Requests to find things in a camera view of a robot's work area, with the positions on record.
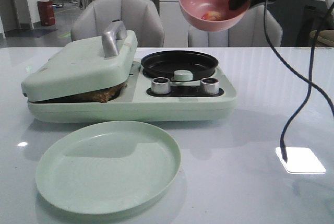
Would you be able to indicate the cooked shrimp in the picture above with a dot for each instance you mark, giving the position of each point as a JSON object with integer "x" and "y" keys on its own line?
{"x": 212, "y": 16}

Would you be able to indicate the mint green breakfast maker base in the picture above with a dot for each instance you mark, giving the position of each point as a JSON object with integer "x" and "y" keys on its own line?
{"x": 134, "y": 104}

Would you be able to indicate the white cabinet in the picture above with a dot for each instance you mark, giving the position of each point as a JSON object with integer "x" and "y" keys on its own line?
{"x": 174, "y": 24}

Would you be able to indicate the beige cushion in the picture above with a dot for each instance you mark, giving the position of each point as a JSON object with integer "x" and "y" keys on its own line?
{"x": 325, "y": 39}

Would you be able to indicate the dark washing machine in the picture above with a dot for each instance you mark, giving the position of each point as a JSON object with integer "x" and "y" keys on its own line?
{"x": 311, "y": 13}

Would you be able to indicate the breakfast maker hinged lid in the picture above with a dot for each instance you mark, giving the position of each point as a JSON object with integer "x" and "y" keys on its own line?
{"x": 83, "y": 66}

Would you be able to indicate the right silver control knob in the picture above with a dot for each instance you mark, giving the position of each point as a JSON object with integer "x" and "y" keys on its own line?
{"x": 209, "y": 86}

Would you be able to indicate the silver control knob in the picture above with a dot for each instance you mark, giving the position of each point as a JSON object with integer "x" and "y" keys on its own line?
{"x": 209, "y": 86}
{"x": 160, "y": 86}

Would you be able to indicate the bread slice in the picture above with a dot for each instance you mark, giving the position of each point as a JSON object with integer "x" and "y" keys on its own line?
{"x": 101, "y": 96}

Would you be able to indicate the grey upholstered chair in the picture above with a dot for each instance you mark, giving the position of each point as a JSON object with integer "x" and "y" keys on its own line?
{"x": 250, "y": 31}
{"x": 140, "y": 16}

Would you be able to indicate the red trash bin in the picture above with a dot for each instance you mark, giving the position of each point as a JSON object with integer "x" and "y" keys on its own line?
{"x": 46, "y": 12}

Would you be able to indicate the left grey upholstered chair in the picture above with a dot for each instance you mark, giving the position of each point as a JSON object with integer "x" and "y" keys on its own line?
{"x": 140, "y": 16}

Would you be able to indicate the mint green round plate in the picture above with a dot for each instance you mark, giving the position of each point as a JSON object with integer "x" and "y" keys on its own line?
{"x": 108, "y": 168}

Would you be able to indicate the black round frying pan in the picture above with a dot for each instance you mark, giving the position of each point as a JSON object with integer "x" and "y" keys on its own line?
{"x": 165, "y": 63}

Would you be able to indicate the pink plastic bowl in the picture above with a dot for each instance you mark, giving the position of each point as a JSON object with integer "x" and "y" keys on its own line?
{"x": 193, "y": 10}

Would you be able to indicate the left silver control knob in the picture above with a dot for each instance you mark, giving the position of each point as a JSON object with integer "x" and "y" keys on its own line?
{"x": 160, "y": 86}

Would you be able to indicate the right grey upholstered chair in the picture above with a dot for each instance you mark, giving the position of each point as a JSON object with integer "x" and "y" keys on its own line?
{"x": 250, "y": 31}

